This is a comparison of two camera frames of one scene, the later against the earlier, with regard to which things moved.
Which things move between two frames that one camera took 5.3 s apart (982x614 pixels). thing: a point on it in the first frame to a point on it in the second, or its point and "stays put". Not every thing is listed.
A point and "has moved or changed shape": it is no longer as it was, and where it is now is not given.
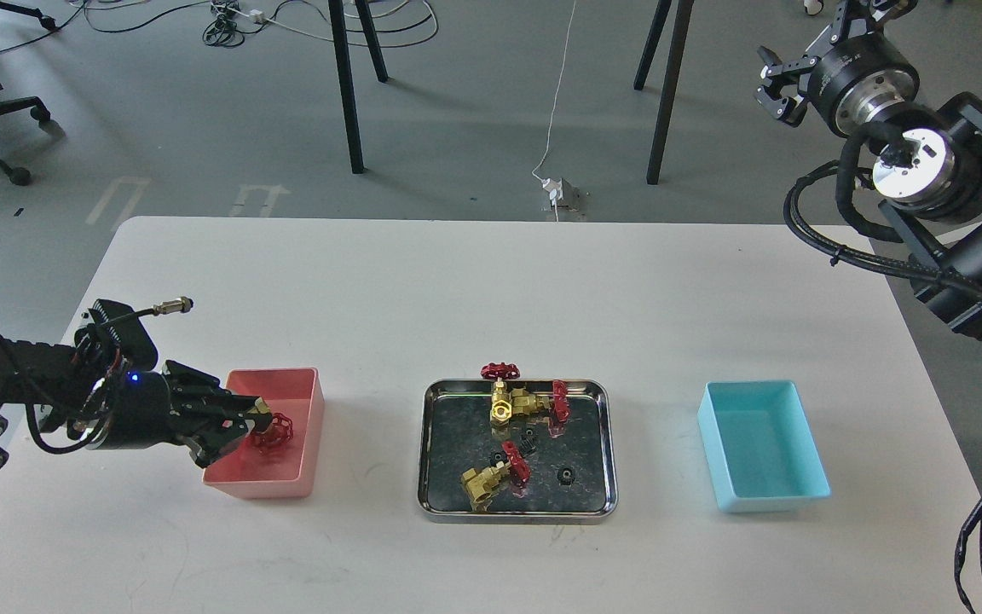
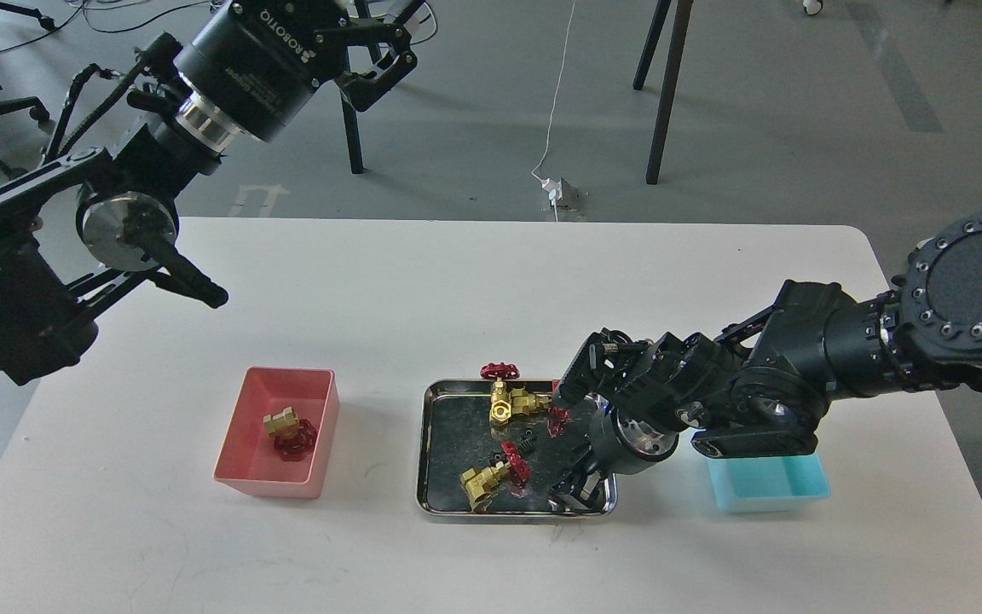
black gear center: (529, 442) stays put
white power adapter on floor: (555, 188) stays put
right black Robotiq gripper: (855, 81) to (585, 424)
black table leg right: (672, 77) stays put
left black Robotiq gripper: (147, 409) to (252, 61)
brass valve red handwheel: (280, 433) has moved or changed shape
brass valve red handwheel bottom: (480, 484) stays put
